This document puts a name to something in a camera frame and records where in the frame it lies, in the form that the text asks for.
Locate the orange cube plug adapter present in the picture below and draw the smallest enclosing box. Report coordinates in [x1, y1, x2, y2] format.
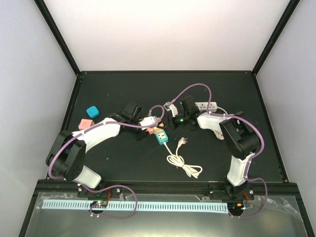
[146, 123, 164, 134]

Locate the teal power strip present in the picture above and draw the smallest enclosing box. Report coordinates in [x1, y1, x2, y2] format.
[155, 131, 168, 145]

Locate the white power strip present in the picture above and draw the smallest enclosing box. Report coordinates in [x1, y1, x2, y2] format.
[195, 102, 218, 112]

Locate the blue plug adapter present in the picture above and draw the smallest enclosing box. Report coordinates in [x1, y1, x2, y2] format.
[86, 106, 99, 119]

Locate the pink cube plug adapter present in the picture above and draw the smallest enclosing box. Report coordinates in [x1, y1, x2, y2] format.
[78, 118, 95, 130]

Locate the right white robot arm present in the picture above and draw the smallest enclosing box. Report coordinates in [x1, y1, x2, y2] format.
[163, 96, 264, 199]

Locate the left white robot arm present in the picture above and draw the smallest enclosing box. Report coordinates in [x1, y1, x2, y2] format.
[46, 103, 156, 197]

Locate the left circuit board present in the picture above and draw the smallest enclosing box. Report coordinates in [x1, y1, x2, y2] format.
[90, 200, 108, 208]

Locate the circuit board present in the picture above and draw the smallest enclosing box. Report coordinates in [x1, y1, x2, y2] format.
[90, 200, 108, 208]
[227, 202, 253, 211]

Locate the right circuit board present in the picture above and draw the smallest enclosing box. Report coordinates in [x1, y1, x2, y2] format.
[227, 202, 253, 211]

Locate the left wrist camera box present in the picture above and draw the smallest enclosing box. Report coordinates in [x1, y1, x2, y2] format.
[139, 116, 158, 128]

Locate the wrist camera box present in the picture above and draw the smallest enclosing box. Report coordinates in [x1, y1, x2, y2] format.
[139, 116, 158, 128]
[163, 102, 178, 117]

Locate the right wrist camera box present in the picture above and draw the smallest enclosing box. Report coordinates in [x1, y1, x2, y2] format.
[163, 102, 178, 117]

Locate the teal strip white cable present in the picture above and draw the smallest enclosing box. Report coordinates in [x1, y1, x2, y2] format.
[163, 137, 203, 178]

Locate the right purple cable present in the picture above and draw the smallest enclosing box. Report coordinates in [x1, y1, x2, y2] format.
[170, 83, 269, 220]

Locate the purple cable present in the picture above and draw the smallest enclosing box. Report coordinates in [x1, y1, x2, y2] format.
[48, 105, 165, 220]
[170, 83, 269, 220]

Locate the white power strip cable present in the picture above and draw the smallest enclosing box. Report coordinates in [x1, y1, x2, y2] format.
[214, 106, 229, 141]

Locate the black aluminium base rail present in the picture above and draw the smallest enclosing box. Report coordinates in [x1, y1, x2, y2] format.
[34, 180, 301, 201]

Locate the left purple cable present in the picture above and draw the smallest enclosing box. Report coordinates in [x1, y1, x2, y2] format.
[48, 105, 165, 220]

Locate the light blue slotted cable duct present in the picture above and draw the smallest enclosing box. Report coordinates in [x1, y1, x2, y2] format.
[41, 199, 229, 214]

